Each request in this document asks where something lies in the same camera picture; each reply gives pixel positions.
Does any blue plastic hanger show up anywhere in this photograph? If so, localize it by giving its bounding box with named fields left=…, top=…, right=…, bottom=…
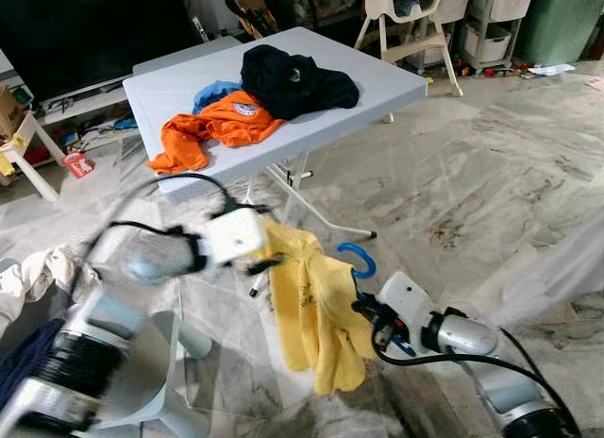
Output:
left=336, top=241, right=417, bottom=357

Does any yellow shirt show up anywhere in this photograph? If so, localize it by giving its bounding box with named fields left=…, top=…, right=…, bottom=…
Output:
left=257, top=219, right=379, bottom=397

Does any black garment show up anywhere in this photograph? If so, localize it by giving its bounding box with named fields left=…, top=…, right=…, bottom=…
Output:
left=240, top=43, right=361, bottom=122

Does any orange shirt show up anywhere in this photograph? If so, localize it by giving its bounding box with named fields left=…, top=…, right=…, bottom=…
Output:
left=146, top=90, right=285, bottom=176

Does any pale grey plastic stool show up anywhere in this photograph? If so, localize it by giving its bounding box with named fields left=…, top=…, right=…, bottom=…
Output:
left=90, top=311, right=216, bottom=438

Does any blue garment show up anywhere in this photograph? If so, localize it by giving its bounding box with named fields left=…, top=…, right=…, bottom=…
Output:
left=193, top=79, right=245, bottom=114

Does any white shirt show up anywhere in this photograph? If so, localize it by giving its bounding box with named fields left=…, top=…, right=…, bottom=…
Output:
left=491, top=205, right=604, bottom=328

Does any grey laundry basket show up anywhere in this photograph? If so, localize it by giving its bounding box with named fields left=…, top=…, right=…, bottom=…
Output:
left=80, top=268, right=180, bottom=430

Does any grey folding table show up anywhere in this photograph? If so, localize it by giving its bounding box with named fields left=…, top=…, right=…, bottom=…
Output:
left=123, top=25, right=429, bottom=243

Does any grey plastic bench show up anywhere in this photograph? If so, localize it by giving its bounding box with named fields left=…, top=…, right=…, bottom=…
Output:
left=132, top=36, right=243, bottom=77

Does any cream white garment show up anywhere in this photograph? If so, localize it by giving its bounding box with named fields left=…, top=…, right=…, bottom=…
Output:
left=0, top=246, right=92, bottom=328

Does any white tv cabinet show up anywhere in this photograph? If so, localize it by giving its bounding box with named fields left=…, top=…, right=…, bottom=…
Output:
left=0, top=75, right=144, bottom=167

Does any black folded stroller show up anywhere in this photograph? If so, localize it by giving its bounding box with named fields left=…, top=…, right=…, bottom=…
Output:
left=225, top=0, right=318, bottom=39

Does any dark navy garment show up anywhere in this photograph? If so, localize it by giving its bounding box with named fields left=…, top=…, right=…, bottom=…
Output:
left=0, top=315, right=69, bottom=413

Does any small white side table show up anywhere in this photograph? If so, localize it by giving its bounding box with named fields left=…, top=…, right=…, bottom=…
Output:
left=0, top=108, right=63, bottom=204

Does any white baby high chair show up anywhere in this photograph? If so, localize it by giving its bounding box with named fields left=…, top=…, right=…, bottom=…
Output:
left=354, top=0, right=466, bottom=98

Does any black television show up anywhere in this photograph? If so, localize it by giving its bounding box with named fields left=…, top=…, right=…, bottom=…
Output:
left=0, top=0, right=205, bottom=105

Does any white paper sheet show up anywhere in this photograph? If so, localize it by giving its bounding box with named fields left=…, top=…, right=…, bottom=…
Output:
left=528, top=63, right=578, bottom=78

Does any grey drawer trolley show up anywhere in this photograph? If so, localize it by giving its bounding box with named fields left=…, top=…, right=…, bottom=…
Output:
left=458, top=0, right=536, bottom=73

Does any green plastic bin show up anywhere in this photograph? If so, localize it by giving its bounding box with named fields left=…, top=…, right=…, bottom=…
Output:
left=514, top=0, right=604, bottom=68

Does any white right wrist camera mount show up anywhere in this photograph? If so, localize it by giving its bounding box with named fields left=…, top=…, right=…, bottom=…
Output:
left=377, top=271, right=437, bottom=332

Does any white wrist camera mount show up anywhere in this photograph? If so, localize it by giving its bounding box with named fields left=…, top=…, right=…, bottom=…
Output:
left=203, top=207, right=272, bottom=266
left=377, top=271, right=437, bottom=332

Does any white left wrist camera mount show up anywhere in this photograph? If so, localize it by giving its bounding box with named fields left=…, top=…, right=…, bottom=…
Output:
left=203, top=207, right=272, bottom=266

